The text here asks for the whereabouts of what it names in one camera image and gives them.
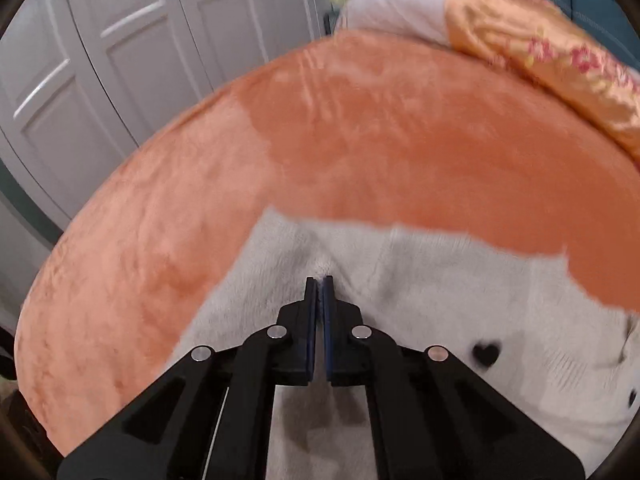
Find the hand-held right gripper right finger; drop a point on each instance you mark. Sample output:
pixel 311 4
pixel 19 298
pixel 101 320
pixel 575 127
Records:
pixel 327 310

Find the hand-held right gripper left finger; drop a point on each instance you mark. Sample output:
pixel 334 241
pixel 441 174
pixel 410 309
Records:
pixel 311 310

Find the white knit sweater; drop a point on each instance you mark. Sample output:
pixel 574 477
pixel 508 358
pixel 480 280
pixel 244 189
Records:
pixel 425 285

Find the orange fleece blanket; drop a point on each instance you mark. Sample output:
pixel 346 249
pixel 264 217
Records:
pixel 350 160

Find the white pillow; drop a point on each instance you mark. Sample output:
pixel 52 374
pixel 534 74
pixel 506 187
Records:
pixel 400 5

